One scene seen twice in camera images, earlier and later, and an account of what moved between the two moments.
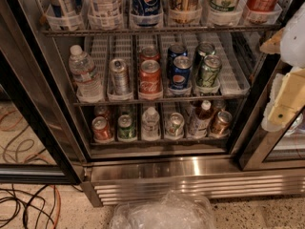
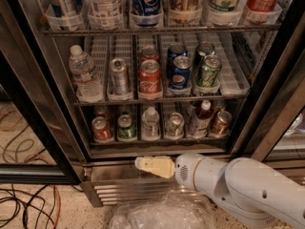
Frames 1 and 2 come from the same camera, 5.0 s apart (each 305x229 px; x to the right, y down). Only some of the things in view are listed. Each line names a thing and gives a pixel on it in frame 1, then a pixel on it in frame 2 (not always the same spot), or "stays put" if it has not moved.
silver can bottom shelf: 174,125 stays put
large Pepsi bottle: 146,10 stays put
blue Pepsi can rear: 173,52 stays put
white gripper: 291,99 -> 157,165
